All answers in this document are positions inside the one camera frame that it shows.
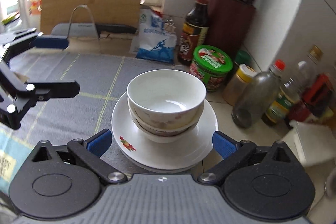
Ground green cap small jar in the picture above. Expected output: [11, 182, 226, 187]
[232, 50, 252, 74]

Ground dark red knife block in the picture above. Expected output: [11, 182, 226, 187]
[205, 0, 256, 58]

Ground plate with food stain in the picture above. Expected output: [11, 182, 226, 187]
[128, 158, 203, 173]

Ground red label sauce bottle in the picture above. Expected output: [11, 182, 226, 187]
[284, 63, 336, 130]

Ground tall plastic wrap roll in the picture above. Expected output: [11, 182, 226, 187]
[18, 0, 30, 29]

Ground santoku kitchen knife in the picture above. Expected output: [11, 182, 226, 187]
[51, 23, 137, 38]

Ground dark vinegar bottle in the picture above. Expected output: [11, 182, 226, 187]
[177, 0, 209, 65]

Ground white plate back fruit print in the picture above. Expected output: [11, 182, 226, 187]
[112, 94, 218, 169]

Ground clear bottle red cap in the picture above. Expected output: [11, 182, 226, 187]
[231, 59, 285, 128]

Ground white bowl pink flowers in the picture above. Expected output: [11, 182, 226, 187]
[134, 121, 197, 143]
[126, 69, 207, 128]

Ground white plastic container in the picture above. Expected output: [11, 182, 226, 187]
[282, 121, 335, 167]

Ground blue white salt bag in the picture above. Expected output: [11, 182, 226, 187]
[129, 9, 177, 64]

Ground plain white front bowl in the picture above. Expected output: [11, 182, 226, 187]
[129, 103, 205, 135]

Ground yellow lid spice jar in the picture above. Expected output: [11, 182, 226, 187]
[223, 64, 257, 106]

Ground wire cutting board stand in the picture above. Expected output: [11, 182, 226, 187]
[67, 4, 99, 39]

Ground green lid sauce jar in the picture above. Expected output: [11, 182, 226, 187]
[189, 45, 233, 92]

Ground grey checked dish mat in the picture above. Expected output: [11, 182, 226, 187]
[0, 50, 185, 188]

